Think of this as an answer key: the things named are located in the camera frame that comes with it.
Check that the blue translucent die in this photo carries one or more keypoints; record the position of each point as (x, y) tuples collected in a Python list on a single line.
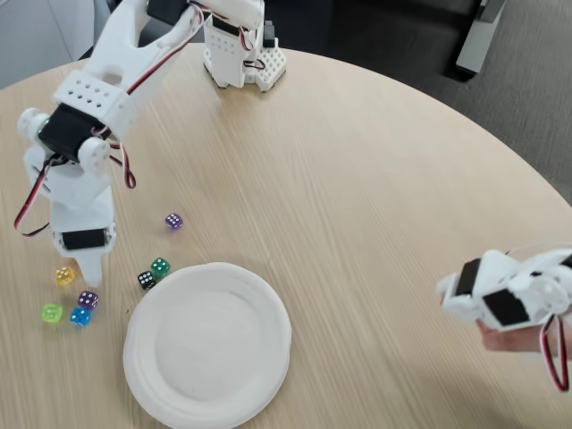
[(80, 316)]

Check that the white cabinet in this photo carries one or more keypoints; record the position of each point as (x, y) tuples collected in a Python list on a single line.
[(27, 36)]

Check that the white paper plate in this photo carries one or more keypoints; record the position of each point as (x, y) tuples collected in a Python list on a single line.
[(210, 348)]

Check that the black die white pips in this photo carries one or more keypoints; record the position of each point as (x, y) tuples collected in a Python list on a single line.
[(146, 280)]

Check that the yellow translucent die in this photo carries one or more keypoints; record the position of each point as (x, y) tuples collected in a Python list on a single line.
[(64, 275)]

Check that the grey desk leg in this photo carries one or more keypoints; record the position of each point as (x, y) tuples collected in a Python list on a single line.
[(473, 44)]

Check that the lime green translucent die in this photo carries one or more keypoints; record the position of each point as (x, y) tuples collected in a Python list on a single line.
[(52, 313)]

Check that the person's hand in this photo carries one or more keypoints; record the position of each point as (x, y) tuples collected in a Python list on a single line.
[(514, 340)]

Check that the dark green translucent die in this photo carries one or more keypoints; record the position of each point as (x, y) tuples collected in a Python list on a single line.
[(160, 267)]

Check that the purple translucent die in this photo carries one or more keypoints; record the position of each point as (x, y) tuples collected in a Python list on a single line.
[(88, 299), (173, 221)]

